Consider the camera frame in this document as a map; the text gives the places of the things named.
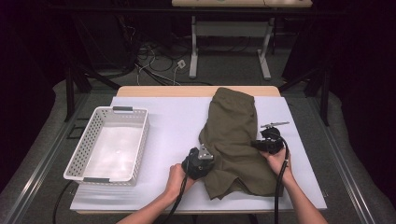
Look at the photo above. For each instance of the black equipment box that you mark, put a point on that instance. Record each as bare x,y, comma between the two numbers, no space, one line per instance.
106,43

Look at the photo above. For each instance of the person's left hand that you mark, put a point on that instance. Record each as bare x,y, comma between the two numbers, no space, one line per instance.
174,183

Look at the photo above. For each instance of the white power adapter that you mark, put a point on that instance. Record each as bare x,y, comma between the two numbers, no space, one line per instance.
181,63

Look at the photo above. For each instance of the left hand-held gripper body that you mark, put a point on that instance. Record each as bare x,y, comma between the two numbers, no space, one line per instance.
196,165

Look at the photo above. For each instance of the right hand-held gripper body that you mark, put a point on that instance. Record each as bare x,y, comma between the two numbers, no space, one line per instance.
274,143

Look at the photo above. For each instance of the olive green shorts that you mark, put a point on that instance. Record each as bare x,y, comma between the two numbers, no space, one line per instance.
233,130

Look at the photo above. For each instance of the black metal stand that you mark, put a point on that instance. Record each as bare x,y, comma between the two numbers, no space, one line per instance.
69,93
325,99

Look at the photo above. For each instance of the person's right hand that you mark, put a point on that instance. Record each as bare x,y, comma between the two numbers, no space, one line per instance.
275,161

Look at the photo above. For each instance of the aluminium rail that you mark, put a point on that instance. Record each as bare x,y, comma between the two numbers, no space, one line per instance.
37,174
346,174

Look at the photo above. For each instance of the dark curtain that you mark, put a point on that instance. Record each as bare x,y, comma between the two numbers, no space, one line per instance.
367,93
25,93

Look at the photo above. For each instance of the white perforated plastic basket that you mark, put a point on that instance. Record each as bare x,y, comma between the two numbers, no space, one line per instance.
115,149

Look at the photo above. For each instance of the white-legged desk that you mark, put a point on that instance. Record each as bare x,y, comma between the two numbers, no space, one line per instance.
193,46

